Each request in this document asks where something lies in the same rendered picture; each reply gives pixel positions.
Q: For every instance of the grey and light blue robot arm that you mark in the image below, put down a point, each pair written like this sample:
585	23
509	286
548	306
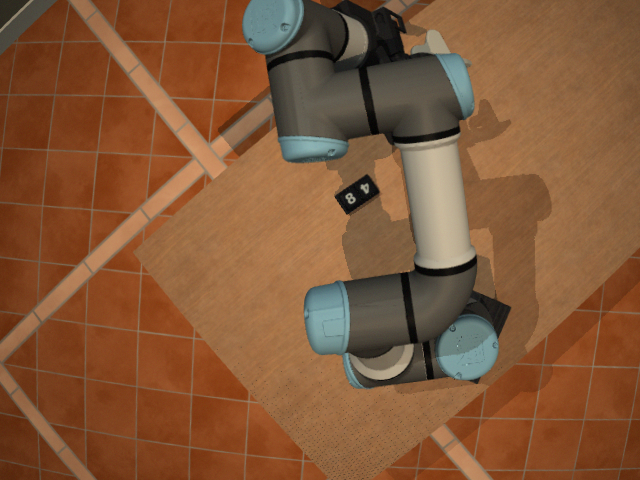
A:
417	103

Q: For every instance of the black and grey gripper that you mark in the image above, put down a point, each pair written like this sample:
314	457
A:
381	31

